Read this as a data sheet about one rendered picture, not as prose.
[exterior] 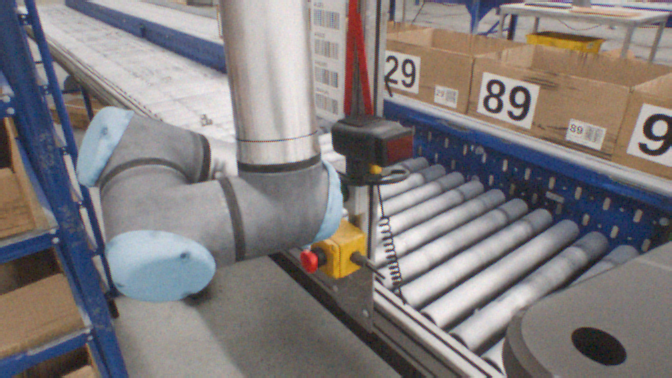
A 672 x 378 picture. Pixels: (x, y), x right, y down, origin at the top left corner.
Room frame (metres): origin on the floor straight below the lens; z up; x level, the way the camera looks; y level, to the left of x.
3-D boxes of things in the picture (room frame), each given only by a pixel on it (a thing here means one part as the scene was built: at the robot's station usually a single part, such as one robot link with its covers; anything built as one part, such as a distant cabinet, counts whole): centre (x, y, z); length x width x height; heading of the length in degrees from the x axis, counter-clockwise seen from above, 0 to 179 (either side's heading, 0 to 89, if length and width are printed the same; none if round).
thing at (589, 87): (1.17, -0.60, 0.97); 0.39 x 0.29 x 0.17; 38
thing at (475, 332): (0.69, -0.39, 0.72); 0.52 x 0.05 x 0.05; 128
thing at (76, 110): (3.75, 2.03, 0.06); 0.69 x 0.47 x 0.13; 66
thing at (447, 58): (1.48, -0.35, 0.96); 0.39 x 0.29 x 0.17; 38
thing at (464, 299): (0.75, -0.35, 0.72); 0.52 x 0.05 x 0.05; 128
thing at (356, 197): (0.67, -0.02, 0.95); 0.07 x 0.03 x 0.07; 38
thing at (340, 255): (0.63, -0.02, 0.84); 0.15 x 0.09 x 0.07; 38
